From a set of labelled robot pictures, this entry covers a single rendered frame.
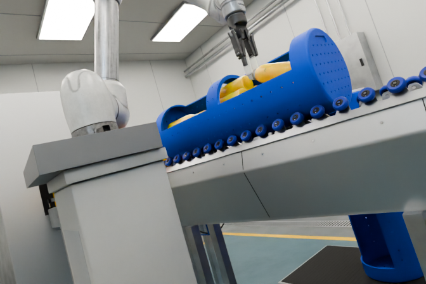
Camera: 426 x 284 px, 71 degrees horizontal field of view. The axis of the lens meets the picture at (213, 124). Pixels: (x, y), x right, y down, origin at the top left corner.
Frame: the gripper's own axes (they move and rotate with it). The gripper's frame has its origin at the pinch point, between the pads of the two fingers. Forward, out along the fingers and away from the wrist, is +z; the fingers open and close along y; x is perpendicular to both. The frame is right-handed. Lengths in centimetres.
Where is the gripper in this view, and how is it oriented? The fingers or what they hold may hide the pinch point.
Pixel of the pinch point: (250, 66)
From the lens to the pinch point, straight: 115.8
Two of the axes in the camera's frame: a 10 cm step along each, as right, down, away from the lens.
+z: 2.7, 9.6, -1.1
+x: -6.6, 2.7, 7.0
